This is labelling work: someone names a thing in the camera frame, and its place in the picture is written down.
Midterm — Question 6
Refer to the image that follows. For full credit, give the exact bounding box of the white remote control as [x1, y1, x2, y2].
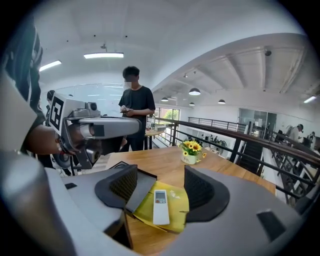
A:
[152, 189, 171, 226]

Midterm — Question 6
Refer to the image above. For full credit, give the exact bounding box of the yellow paper folder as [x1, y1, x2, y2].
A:
[133, 180, 190, 235]

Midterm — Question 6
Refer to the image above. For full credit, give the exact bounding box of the white pot of sunflowers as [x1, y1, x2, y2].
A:
[178, 140, 208, 166]

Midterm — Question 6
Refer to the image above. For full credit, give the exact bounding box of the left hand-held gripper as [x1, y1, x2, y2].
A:
[48, 92, 142, 171]

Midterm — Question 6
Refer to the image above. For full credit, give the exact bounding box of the person's black clothing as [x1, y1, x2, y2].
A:
[1, 17, 47, 155]

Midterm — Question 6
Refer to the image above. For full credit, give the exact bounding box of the dark beaded wristband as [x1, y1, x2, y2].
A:
[54, 136, 69, 154]

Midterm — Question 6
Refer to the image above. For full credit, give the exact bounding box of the black railing with wooden handrail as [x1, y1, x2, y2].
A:
[148, 115, 320, 208]

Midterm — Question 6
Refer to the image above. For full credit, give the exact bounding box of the small wooden table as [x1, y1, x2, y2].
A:
[144, 128, 166, 151]

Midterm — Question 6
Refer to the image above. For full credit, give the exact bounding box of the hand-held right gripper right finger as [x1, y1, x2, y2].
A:
[183, 164, 230, 223]

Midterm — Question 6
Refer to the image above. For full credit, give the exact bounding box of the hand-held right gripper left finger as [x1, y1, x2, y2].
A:
[94, 164, 139, 210]

